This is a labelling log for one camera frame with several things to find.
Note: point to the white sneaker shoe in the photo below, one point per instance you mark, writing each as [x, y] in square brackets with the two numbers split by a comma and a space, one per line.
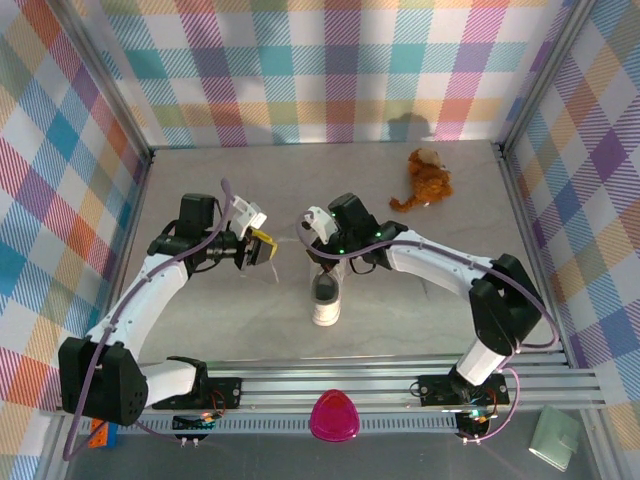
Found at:
[326, 312]

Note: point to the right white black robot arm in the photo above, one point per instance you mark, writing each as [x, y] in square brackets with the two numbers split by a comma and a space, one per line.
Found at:
[435, 265]

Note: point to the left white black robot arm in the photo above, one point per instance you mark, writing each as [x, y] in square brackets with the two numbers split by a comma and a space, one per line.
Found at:
[150, 295]

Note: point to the orange plush toy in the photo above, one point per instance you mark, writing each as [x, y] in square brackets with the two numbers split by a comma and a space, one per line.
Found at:
[427, 180]

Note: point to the left controller circuit board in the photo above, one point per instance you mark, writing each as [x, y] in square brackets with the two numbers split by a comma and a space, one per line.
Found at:
[192, 425]

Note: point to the controller circuit board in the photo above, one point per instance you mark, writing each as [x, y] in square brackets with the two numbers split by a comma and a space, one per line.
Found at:
[472, 425]
[192, 425]

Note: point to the right controller circuit board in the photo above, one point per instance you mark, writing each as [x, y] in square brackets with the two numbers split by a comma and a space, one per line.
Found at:
[472, 425]

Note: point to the orange and blue toy block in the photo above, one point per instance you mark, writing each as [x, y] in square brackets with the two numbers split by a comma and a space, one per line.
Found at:
[102, 437]

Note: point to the pale green wallet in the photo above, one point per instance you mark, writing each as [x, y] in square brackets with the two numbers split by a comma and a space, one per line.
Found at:
[552, 435]

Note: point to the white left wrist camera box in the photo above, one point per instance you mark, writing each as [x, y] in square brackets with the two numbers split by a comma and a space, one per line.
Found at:
[245, 212]

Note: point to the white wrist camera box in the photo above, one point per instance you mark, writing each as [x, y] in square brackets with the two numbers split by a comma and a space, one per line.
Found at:
[320, 225]
[245, 212]

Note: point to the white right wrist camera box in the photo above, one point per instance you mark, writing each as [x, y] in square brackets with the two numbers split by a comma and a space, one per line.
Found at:
[320, 225]

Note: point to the aluminium side rail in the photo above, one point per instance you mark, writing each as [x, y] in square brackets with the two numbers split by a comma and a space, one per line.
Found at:
[135, 210]
[520, 215]

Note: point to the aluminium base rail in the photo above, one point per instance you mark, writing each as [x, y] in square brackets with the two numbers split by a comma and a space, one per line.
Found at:
[300, 382]

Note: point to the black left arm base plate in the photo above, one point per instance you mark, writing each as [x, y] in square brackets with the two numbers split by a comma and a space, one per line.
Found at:
[227, 392]

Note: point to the aluminium frame post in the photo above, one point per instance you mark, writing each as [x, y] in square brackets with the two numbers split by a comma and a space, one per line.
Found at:
[107, 90]
[545, 75]

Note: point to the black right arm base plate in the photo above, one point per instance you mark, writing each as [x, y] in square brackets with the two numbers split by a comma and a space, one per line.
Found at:
[435, 390]

